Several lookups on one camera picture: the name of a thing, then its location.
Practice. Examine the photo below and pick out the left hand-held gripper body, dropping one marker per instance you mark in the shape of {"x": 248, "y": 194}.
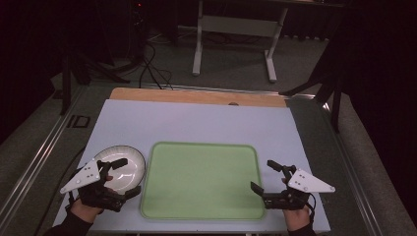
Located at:
{"x": 83, "y": 176}

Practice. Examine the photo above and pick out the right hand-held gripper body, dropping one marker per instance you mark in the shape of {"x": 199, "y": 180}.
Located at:
{"x": 306, "y": 183}

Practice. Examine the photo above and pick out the white round plate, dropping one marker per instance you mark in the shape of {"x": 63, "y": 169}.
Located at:
{"x": 126, "y": 170}

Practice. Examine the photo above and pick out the person's right hand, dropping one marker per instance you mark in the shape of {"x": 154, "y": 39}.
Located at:
{"x": 296, "y": 218}

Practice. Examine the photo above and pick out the person's left hand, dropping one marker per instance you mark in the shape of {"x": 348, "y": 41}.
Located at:
{"x": 84, "y": 212}

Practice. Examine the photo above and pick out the black floor socket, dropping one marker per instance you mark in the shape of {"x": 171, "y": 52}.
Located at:
{"x": 78, "y": 121}

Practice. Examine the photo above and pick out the green tray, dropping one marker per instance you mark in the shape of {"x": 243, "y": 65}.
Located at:
{"x": 201, "y": 182}

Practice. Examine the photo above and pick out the white table mat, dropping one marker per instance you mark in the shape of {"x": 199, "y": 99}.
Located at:
{"x": 196, "y": 124}

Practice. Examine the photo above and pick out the black tripod stand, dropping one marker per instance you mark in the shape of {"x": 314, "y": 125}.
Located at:
{"x": 67, "y": 82}
{"x": 334, "y": 95}

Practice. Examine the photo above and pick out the wooden table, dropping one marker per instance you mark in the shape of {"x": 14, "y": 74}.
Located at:
{"x": 196, "y": 97}

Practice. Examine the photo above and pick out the metal floor rail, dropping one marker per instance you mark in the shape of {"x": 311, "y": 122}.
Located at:
{"x": 36, "y": 157}
{"x": 354, "y": 170}

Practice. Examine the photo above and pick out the white desk frame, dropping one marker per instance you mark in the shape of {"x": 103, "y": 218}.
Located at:
{"x": 241, "y": 25}

